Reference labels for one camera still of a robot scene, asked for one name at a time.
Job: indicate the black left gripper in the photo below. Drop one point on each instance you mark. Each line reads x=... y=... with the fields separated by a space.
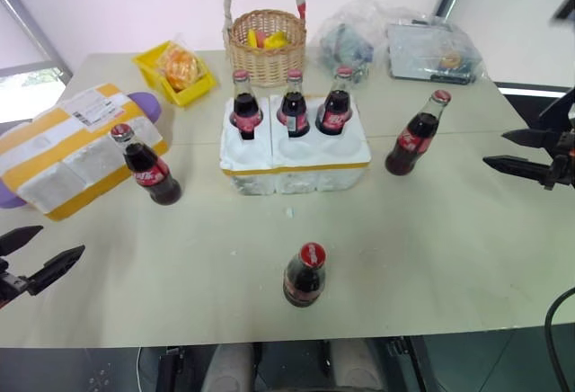
x=11 y=286

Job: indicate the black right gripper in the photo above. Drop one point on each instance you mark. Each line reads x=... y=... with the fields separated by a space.
x=565 y=140

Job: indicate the white yellow-taped foam package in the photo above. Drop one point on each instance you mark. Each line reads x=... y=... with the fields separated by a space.
x=67 y=158

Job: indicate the glass cola bottle red cap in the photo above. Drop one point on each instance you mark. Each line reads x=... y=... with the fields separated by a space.
x=411 y=140
x=293 y=111
x=245 y=113
x=334 y=113
x=304 y=282
x=150 y=171

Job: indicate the bagged grey scale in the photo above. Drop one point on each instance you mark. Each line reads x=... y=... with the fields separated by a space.
x=427 y=52

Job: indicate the white foam bottle holder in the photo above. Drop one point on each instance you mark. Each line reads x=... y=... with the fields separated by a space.
x=296 y=171

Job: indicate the dark object at picture edge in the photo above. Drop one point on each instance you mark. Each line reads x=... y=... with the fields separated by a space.
x=565 y=5

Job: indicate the clear plastic bag blue contents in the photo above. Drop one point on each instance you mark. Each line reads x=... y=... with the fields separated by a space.
x=343 y=39

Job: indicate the yellow plastic bin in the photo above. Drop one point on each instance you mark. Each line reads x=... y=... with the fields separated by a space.
x=150 y=64

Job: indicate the grey rounded shape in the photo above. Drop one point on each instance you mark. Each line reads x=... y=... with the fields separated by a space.
x=227 y=369
x=359 y=369

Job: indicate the bagged orange fruit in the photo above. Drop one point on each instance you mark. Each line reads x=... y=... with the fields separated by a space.
x=179 y=68

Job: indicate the yellow toy in basket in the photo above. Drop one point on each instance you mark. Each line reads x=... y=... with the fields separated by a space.
x=275 y=40

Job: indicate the pink toy in basket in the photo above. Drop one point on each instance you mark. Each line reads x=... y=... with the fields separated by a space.
x=255 y=38

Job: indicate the grey window frame bar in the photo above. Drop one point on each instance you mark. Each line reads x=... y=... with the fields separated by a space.
x=40 y=32

